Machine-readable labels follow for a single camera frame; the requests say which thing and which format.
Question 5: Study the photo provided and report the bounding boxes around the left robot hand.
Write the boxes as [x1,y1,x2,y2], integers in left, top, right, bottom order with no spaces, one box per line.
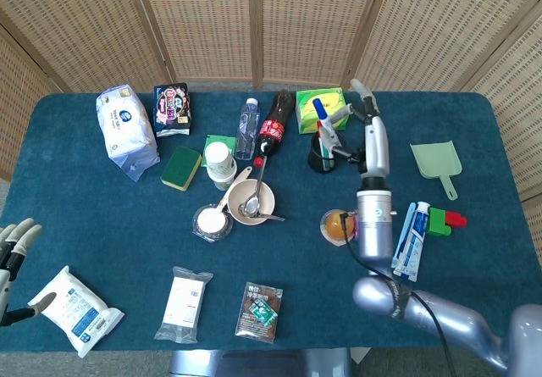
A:
[0,217,58,328]

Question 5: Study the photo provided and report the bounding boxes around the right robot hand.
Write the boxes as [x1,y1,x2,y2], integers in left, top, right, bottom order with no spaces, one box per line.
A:
[329,78,390,180]

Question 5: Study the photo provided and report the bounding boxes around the blue whiteboard marker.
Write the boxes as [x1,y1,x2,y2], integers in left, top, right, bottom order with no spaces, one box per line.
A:
[312,97,340,133]

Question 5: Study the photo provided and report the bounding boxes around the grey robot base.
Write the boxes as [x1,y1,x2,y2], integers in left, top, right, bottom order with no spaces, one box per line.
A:
[168,347,353,377]

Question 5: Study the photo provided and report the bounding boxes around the black mesh pen holder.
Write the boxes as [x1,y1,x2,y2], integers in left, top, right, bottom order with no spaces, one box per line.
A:
[307,130,346,175]

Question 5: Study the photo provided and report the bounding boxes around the light green dustpan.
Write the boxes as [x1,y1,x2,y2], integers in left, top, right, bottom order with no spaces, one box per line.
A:
[409,140,464,202]

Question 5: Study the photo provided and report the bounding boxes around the green tissue box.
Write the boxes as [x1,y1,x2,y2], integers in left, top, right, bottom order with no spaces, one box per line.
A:
[295,86,351,136]

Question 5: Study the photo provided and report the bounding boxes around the orange jelly cup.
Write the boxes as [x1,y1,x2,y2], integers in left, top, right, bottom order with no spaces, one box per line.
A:
[319,208,360,249]

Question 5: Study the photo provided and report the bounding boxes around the white blue wet wipes pack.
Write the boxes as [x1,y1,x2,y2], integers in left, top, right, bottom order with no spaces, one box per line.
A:
[26,264,126,359]

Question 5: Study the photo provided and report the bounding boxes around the packaged blue toothbrush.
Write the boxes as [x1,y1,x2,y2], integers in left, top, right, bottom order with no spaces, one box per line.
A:
[390,201,419,271]

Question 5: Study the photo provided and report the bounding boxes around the white blue toothpaste tube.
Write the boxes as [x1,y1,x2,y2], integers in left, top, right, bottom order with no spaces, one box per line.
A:
[397,200,432,284]

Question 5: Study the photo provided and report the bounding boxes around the green red toy blocks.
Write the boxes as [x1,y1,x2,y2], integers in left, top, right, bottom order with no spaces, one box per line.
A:
[427,207,469,238]

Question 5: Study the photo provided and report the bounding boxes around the cola bottle red cap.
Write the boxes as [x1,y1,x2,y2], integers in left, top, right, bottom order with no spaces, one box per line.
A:
[252,89,296,167]

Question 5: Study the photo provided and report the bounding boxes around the beige bowl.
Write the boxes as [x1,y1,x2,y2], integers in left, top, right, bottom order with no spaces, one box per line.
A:
[227,178,276,226]

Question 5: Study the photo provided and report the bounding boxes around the long silver spoon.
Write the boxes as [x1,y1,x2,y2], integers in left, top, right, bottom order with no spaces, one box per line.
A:
[241,155,268,218]

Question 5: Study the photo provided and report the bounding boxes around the clear plastic water bottle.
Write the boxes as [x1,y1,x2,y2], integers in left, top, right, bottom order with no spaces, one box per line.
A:
[234,97,262,162]

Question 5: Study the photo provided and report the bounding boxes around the green paper card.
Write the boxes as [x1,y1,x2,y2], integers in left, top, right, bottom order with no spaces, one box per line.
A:
[200,134,238,169]

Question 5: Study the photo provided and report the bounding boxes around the blue white tissue pack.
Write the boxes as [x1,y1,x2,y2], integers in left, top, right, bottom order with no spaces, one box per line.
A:
[95,82,162,183]

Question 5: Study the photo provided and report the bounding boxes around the printed instant drink cup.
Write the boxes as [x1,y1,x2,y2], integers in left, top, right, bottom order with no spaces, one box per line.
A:
[213,169,238,192]

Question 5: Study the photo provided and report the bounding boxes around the floral white paper cup stack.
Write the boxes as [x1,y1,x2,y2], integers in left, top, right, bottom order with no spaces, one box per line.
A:
[204,141,238,182]

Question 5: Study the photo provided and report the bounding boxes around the woven folding screen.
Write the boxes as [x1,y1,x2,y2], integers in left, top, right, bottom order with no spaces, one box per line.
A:
[0,0,542,202]

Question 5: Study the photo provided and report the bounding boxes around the green yellow sponge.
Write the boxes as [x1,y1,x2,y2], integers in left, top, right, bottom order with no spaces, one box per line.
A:
[160,145,203,192]

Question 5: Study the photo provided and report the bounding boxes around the white pads plastic bag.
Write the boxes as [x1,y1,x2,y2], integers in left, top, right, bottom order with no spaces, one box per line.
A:
[152,265,215,345]

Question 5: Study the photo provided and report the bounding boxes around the black snack packet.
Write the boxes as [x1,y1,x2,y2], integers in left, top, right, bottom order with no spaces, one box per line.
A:
[152,81,193,139]

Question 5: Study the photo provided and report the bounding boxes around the clear coffee box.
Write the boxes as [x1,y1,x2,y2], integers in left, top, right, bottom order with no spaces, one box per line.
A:
[234,281,284,345]

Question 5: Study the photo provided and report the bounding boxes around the short dark handled spoon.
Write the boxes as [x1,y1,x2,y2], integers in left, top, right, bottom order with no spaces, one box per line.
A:
[237,204,286,223]

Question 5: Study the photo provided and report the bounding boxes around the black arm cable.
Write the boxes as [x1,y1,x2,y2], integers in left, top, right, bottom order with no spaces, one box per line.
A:
[340,210,460,377]

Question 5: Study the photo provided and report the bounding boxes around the steel scourer white handle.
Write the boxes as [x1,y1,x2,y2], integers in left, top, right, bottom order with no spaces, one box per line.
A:
[191,166,254,243]

